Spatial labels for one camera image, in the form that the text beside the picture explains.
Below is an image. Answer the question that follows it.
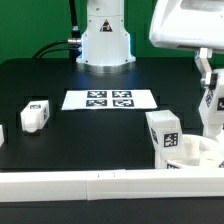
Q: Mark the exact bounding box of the white left fence block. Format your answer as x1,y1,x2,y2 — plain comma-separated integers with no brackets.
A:
0,125,4,147

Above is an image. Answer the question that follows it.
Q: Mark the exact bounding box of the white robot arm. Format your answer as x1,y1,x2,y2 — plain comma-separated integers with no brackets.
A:
77,0,224,88

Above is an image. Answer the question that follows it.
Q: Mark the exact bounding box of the white round stool seat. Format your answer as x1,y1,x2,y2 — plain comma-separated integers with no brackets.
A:
155,134,224,169

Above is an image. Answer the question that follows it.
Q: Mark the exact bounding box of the white front fence rail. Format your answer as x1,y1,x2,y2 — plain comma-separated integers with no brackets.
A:
0,169,224,202

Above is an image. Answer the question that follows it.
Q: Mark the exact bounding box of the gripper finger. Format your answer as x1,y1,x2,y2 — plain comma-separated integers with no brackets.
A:
194,48,218,90

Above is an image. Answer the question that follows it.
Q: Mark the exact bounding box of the black cable on base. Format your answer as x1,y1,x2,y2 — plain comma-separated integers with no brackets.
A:
32,0,83,60

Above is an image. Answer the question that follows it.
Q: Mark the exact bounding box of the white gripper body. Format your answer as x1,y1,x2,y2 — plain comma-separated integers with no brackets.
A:
149,0,224,52

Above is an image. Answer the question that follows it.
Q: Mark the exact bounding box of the white marker sheet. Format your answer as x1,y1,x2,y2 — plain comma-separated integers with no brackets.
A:
62,90,157,110

